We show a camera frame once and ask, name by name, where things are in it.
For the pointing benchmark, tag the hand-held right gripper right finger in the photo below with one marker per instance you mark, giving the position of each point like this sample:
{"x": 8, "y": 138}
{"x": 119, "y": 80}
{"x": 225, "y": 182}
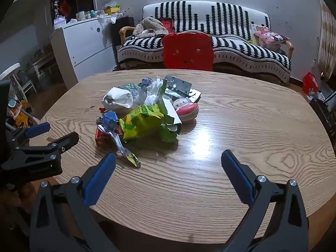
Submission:
{"x": 237, "y": 179}

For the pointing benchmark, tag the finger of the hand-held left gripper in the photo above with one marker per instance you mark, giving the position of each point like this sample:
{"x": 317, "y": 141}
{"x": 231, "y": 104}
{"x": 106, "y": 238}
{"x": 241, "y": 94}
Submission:
{"x": 65, "y": 139}
{"x": 38, "y": 130}

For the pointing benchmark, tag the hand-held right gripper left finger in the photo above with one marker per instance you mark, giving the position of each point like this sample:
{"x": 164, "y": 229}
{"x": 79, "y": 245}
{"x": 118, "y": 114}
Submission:
{"x": 99, "y": 182}

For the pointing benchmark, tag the white plastic bag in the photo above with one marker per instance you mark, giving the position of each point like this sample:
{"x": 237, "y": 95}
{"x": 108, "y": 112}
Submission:
{"x": 118, "y": 98}

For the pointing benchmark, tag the clear plastic bag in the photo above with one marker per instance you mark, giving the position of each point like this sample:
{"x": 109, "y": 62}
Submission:
{"x": 145, "y": 94}

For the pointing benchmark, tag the person's left hand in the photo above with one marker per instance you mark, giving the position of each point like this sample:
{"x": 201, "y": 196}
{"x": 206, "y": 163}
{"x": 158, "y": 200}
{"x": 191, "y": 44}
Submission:
{"x": 22, "y": 197}

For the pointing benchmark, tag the yellow toy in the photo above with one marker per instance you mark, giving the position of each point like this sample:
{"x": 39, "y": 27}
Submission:
{"x": 22, "y": 113}

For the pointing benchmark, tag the red snack packet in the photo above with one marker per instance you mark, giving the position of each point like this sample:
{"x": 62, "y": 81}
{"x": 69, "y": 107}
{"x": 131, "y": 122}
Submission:
{"x": 103, "y": 137}

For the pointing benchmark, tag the white yellow wrapper strip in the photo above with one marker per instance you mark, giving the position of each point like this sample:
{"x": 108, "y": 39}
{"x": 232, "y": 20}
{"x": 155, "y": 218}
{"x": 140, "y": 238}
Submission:
{"x": 126, "y": 153}

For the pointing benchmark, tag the blue foil wrapper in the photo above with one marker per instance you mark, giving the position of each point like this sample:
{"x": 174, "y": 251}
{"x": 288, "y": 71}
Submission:
{"x": 110, "y": 120}
{"x": 146, "y": 82}

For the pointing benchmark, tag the white wooden chair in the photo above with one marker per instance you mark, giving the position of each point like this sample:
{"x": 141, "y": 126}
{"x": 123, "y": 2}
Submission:
{"x": 15, "y": 76}

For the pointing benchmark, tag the cluttered shelf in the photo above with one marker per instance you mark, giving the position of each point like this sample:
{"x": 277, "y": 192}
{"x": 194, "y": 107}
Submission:
{"x": 42, "y": 68}

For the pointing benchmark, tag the green snack bag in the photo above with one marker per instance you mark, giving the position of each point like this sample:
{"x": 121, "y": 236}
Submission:
{"x": 143, "y": 122}

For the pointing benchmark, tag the small green wrapper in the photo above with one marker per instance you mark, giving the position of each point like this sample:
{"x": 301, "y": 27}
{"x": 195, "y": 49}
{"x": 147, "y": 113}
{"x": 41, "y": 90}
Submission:
{"x": 128, "y": 86}

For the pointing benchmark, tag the pink round toy case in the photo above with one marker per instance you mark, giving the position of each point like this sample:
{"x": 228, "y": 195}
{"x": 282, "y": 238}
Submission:
{"x": 187, "y": 110}

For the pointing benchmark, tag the white cabinet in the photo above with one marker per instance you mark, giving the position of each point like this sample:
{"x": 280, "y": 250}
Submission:
{"x": 84, "y": 44}

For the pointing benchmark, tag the dark exercise machine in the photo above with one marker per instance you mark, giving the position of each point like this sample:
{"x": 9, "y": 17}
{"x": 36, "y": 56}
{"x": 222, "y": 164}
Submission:
{"x": 325, "y": 113}

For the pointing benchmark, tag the silver blister pack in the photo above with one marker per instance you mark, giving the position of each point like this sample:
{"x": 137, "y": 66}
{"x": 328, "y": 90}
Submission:
{"x": 179, "y": 84}

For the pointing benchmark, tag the red bag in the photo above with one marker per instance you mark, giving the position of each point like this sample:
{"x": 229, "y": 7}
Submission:
{"x": 310, "y": 84}

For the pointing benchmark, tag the row of small jars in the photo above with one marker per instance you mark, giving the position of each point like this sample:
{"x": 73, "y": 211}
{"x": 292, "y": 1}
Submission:
{"x": 88, "y": 15}

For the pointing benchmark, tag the yellow box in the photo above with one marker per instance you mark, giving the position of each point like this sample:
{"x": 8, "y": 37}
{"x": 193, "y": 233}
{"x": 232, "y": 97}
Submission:
{"x": 111, "y": 10}

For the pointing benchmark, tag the red plastic chair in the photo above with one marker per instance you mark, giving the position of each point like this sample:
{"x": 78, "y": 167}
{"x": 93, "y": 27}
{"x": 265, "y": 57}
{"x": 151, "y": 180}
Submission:
{"x": 187, "y": 51}

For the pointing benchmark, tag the beige clothes pile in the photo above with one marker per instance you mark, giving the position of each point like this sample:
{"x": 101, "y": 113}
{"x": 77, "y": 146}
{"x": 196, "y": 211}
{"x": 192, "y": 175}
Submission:
{"x": 149, "y": 27}

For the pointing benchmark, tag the pink cartoon cushion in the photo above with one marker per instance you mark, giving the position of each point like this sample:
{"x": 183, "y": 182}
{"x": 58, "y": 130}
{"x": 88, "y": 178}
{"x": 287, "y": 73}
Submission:
{"x": 270, "y": 36}

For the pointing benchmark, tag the black white striped sofa cover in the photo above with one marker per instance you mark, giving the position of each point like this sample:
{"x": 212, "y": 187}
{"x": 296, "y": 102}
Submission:
{"x": 236, "y": 21}

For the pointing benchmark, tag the beige checked curtain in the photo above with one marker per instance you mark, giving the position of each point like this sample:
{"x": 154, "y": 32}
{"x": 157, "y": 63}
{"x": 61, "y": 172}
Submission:
{"x": 328, "y": 39}

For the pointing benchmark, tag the wooden frame sofa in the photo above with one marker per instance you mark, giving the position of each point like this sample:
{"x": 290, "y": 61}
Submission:
{"x": 124, "y": 31}

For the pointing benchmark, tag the dark decorated wall poster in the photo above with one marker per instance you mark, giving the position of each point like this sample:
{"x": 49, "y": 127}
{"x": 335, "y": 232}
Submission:
{"x": 63, "y": 6}

